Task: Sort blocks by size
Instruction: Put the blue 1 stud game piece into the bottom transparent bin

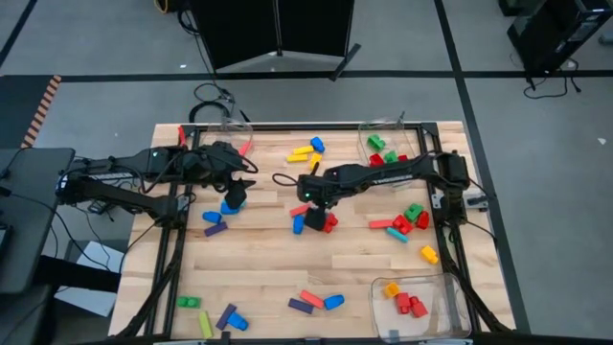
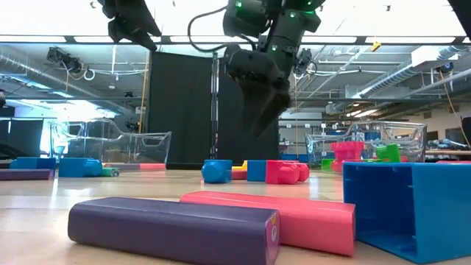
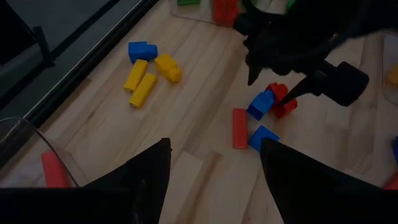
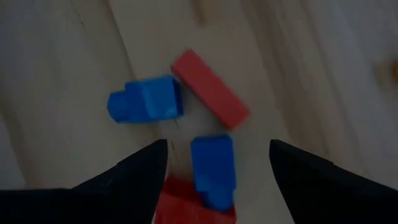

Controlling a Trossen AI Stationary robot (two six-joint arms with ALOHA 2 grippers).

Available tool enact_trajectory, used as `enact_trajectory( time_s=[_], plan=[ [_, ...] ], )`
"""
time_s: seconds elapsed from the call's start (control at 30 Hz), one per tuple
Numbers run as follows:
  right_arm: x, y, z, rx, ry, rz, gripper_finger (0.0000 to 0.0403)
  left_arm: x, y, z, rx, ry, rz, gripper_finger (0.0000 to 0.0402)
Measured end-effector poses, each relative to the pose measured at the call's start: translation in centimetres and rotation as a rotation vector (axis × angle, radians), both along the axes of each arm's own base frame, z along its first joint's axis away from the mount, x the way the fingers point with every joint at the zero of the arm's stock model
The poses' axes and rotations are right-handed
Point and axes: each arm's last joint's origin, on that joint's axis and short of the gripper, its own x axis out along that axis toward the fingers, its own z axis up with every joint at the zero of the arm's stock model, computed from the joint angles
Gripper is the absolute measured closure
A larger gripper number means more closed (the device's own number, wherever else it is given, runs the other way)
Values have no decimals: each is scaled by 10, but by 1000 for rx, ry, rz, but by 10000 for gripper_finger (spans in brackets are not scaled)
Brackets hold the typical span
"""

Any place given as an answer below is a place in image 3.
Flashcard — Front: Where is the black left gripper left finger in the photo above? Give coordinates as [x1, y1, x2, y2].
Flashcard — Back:
[83, 138, 173, 224]

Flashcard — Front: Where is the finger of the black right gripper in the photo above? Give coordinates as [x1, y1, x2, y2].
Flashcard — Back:
[247, 60, 264, 87]
[279, 60, 370, 107]

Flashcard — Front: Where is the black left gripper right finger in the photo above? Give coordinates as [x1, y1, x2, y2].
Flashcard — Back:
[260, 138, 389, 224]

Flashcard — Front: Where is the blue toy block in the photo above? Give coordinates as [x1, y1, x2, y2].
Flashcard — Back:
[247, 89, 277, 121]
[392, 136, 398, 166]
[248, 124, 280, 153]
[128, 41, 159, 65]

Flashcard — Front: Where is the red toy block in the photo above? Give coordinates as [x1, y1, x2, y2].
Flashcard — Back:
[213, 0, 242, 27]
[266, 82, 299, 119]

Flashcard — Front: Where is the yellow toy block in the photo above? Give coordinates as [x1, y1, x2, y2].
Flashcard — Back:
[388, 63, 398, 86]
[154, 53, 183, 83]

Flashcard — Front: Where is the yellow long bar block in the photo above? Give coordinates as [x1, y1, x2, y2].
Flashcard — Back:
[129, 73, 158, 109]
[123, 58, 149, 93]

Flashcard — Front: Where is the black divider foot bar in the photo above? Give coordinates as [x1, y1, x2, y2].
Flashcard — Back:
[32, 26, 56, 68]

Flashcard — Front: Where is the black room divider panel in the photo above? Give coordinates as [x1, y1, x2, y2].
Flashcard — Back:
[0, 0, 37, 65]

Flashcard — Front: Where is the black aluminium table frame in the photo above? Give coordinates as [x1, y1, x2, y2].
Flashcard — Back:
[23, 0, 161, 127]

